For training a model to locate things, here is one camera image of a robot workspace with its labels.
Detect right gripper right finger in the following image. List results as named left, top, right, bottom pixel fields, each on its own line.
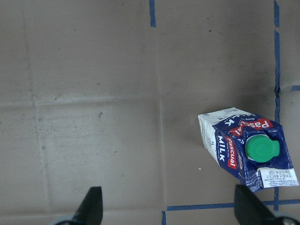
left=234, top=185, right=300, bottom=225

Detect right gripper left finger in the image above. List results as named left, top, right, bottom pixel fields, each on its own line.
left=51, top=186, right=103, bottom=225

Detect blue white milk carton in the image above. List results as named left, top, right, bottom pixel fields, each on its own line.
left=198, top=107, right=299, bottom=192

